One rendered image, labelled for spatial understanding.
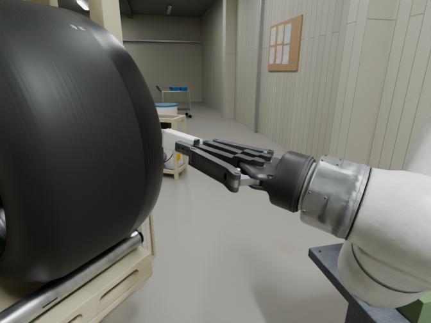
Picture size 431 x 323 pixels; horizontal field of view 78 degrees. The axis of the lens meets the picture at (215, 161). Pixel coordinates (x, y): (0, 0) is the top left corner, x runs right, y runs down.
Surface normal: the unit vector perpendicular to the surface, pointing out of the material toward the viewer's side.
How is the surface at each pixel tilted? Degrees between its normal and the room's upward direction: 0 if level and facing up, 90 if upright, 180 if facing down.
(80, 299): 0
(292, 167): 41
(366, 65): 90
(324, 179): 47
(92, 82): 61
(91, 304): 90
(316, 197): 90
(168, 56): 90
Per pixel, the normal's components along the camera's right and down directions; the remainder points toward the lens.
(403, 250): -0.60, 0.39
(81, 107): 0.79, -0.19
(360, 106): 0.22, 0.31
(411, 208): -0.43, -0.34
